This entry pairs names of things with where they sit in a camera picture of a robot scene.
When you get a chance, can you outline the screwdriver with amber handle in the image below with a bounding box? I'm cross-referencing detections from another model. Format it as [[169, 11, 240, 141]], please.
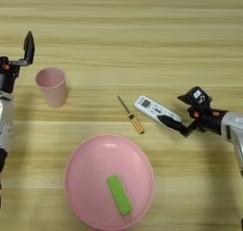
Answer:
[[117, 95, 146, 135]]

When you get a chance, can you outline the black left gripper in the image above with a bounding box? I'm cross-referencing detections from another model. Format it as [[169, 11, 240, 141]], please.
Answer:
[[0, 30, 36, 95]]

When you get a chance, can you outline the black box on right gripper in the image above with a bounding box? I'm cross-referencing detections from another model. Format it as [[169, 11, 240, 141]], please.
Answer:
[[188, 86, 213, 107]]

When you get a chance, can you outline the pink round plate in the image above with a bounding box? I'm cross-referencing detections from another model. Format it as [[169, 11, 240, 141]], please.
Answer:
[[64, 133, 156, 231]]

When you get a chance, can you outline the green rectangular block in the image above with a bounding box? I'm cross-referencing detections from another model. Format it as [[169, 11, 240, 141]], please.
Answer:
[[106, 174, 134, 218]]

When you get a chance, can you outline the pink plastic cup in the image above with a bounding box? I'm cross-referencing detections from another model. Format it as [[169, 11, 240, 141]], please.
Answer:
[[34, 67, 68, 109]]

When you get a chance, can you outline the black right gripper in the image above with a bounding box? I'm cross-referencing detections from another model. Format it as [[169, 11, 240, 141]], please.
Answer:
[[157, 94, 229, 138]]

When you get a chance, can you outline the white remote control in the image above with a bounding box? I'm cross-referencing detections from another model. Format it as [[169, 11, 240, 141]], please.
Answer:
[[133, 94, 183, 125]]

